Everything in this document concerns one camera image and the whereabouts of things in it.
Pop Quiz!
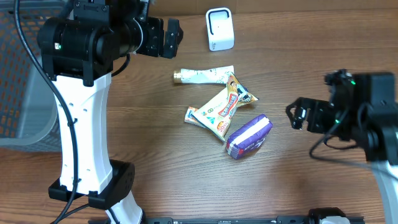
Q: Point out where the red purple pantyliner pack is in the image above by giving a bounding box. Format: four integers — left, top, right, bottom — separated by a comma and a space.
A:
226, 114, 273, 160

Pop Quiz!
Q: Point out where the small orange tissue pack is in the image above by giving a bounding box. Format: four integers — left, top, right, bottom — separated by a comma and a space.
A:
184, 106, 205, 128

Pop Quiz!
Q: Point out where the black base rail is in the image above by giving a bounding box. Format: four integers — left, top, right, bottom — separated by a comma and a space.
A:
143, 207, 366, 224

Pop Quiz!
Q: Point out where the black cable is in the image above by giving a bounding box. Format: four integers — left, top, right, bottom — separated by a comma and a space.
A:
12, 0, 131, 224
308, 102, 398, 181

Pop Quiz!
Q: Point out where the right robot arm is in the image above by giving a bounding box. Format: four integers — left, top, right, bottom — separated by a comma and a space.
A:
285, 69, 397, 223

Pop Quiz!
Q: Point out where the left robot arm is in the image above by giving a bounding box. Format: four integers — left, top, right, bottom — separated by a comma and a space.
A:
38, 0, 183, 223

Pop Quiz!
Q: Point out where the white barcode scanner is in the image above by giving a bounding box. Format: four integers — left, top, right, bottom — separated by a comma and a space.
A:
205, 7, 234, 52

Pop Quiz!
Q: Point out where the colourful snack bag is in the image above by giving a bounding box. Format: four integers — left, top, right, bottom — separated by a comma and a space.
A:
193, 72, 258, 141

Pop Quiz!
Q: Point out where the right black cable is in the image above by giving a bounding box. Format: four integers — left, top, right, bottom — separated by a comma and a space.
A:
308, 102, 398, 181

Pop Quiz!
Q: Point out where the left black cable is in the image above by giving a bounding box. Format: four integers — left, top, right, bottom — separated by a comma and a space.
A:
12, 0, 131, 224

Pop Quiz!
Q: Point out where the white Pantene tube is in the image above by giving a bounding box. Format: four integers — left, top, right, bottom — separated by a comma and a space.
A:
173, 65, 234, 84

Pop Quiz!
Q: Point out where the grey plastic mesh basket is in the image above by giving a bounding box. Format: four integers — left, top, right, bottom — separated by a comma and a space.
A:
1, 1, 62, 152

